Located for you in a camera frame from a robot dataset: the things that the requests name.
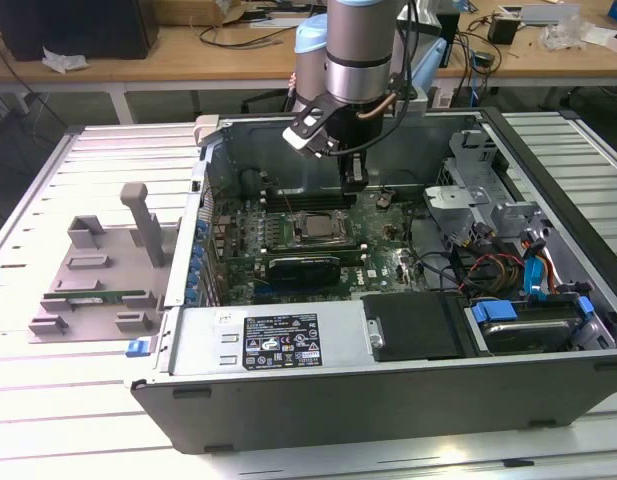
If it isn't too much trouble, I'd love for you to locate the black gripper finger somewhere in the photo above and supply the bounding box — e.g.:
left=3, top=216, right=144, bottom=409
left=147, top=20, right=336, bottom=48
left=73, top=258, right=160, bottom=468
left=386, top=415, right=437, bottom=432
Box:
left=340, top=152, right=370, bottom=195

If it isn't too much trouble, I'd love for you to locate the silver topped CPU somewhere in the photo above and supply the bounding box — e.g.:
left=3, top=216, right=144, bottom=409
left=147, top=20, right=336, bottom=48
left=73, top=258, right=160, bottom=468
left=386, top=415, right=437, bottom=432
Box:
left=306, top=217, right=337, bottom=240

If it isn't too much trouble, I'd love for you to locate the thin wire locking lever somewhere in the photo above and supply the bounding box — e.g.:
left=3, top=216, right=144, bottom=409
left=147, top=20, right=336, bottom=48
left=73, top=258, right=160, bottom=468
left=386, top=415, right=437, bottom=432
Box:
left=280, top=188, right=304, bottom=236

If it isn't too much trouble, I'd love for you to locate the CPU socket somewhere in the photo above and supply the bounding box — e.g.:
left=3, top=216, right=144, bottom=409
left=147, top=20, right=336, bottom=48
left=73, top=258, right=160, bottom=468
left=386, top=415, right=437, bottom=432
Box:
left=287, top=207, right=354, bottom=247

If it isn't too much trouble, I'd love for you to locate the black RAM slot bank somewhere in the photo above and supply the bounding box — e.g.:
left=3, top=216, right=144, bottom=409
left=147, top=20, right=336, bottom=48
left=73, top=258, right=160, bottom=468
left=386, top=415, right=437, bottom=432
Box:
left=262, top=187, right=357, bottom=211
left=261, top=242, right=369, bottom=262

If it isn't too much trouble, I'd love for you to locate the green motherboard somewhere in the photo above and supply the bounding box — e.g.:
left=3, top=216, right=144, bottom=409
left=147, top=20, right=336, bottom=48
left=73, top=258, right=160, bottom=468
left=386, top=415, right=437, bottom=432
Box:
left=207, top=192, right=424, bottom=306

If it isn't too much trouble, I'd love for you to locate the silver metal drive cage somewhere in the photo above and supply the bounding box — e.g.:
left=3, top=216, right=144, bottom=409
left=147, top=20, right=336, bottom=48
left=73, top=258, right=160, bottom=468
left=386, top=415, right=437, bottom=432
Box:
left=422, top=129, right=544, bottom=246

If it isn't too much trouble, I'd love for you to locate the black cylinder component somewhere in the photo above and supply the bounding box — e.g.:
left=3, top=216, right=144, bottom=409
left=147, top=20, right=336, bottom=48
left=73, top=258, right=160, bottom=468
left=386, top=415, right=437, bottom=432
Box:
left=239, top=168, right=263, bottom=200

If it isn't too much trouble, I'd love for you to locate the black graphics card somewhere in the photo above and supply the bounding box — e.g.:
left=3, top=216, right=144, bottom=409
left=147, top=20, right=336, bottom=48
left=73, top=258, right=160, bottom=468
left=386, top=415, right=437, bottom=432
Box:
left=265, top=254, right=342, bottom=289

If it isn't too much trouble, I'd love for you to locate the black upright box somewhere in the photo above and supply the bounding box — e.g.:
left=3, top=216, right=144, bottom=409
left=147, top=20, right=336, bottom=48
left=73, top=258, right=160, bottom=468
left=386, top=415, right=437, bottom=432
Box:
left=435, top=9, right=462, bottom=69

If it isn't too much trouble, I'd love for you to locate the black drive unit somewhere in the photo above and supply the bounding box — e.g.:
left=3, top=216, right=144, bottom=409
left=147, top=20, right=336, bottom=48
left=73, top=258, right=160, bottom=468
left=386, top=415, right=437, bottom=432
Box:
left=360, top=292, right=477, bottom=364

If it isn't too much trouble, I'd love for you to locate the grey flat box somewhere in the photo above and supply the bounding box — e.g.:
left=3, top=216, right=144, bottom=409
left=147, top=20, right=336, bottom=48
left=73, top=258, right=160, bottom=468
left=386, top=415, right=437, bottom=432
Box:
left=500, top=3, right=582, bottom=26

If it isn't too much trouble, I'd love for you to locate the clear plastic bag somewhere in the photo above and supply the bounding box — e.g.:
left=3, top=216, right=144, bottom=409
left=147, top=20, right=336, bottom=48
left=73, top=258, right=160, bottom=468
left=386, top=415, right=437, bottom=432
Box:
left=540, top=14, right=587, bottom=51

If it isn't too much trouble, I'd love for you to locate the silver power supply unit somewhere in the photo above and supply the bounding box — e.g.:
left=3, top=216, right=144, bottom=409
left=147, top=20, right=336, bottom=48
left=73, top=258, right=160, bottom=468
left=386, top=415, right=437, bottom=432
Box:
left=167, top=299, right=374, bottom=377

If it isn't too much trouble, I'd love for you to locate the long wooden desk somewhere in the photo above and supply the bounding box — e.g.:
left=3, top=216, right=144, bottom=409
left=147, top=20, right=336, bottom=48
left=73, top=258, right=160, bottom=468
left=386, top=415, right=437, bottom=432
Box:
left=0, top=0, right=617, bottom=94

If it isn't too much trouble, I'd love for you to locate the hard disk in blue carrier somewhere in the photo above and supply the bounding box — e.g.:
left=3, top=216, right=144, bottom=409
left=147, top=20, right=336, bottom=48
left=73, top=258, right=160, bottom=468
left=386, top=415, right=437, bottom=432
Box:
left=462, top=294, right=597, bottom=356

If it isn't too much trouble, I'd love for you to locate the open black PC case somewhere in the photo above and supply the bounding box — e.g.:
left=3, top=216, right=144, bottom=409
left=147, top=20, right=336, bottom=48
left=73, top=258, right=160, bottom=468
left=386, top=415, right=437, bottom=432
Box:
left=130, top=105, right=617, bottom=455

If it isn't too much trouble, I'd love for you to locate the grey parts rack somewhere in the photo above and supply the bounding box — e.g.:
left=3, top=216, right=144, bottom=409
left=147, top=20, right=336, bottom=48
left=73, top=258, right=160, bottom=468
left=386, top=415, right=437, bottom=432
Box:
left=27, top=182, right=182, bottom=346

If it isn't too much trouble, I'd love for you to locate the white flat packet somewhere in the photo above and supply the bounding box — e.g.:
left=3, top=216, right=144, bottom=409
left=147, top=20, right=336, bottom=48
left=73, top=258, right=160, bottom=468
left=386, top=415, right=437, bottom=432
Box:
left=582, top=24, right=617, bottom=56

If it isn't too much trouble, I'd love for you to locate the black computer tower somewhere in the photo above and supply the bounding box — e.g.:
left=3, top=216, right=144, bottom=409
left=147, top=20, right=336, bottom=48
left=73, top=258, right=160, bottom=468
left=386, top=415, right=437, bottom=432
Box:
left=0, top=0, right=159, bottom=61

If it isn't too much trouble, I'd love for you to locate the crumpled white plastic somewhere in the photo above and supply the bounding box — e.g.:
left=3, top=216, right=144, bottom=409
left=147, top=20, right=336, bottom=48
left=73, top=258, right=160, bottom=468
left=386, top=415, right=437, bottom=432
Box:
left=41, top=47, right=89, bottom=75

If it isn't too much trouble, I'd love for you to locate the black camera cable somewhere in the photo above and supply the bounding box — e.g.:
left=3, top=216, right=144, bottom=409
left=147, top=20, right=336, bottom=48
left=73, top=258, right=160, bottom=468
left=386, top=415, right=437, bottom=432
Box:
left=315, top=0, right=419, bottom=159

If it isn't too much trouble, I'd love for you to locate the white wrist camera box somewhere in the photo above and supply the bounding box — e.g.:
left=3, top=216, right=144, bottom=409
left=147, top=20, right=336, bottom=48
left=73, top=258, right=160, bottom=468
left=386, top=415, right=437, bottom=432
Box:
left=281, top=94, right=339, bottom=159

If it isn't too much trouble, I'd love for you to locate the pale case release handle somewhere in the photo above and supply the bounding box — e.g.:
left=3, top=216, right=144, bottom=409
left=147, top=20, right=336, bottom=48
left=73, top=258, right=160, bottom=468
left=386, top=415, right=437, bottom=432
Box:
left=194, top=114, right=223, bottom=147

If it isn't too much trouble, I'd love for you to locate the red yellow wire bundle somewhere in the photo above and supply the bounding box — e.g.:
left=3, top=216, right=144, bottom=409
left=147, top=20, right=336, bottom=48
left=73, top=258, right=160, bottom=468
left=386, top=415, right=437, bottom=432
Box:
left=457, top=249, right=527, bottom=296

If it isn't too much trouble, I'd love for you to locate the blue data wire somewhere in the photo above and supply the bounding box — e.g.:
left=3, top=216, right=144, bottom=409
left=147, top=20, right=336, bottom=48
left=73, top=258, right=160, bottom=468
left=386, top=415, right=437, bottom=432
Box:
left=522, top=229, right=554, bottom=301

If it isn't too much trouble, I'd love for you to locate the orange flat wire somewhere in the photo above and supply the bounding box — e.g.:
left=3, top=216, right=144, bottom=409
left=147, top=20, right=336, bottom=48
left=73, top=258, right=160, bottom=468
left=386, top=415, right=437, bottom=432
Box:
left=540, top=244, right=564, bottom=296

